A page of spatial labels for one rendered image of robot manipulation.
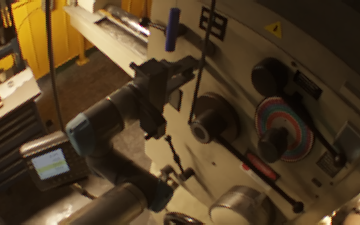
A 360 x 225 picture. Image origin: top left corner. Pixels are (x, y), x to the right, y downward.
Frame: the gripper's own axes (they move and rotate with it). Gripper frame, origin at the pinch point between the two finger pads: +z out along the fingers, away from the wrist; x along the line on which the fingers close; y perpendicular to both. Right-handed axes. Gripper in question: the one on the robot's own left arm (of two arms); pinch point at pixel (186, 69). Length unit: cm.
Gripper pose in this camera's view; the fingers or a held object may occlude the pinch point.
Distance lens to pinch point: 66.0
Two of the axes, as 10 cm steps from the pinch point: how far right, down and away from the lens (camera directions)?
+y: -7.0, -5.8, 4.0
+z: 7.0, -4.8, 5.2
